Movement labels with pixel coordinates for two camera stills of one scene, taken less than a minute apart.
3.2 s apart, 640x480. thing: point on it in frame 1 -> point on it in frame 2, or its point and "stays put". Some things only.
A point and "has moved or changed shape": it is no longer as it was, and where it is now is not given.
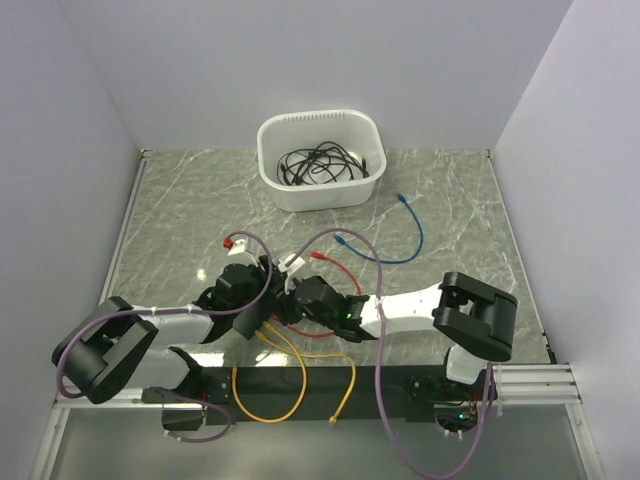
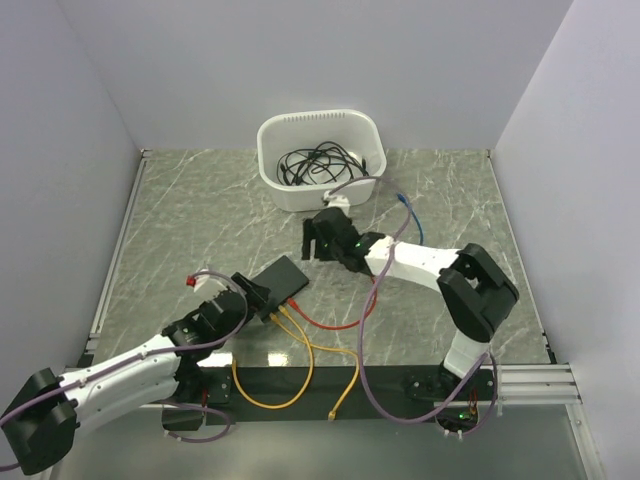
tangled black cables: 324,162 stays put
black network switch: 249,322 has moved or changed shape
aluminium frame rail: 517,384 stays put
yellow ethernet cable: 304,386 -> 307,382
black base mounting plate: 326,394 stays put
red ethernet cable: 320,254 has moved or changed shape
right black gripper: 296,316 -> 311,231
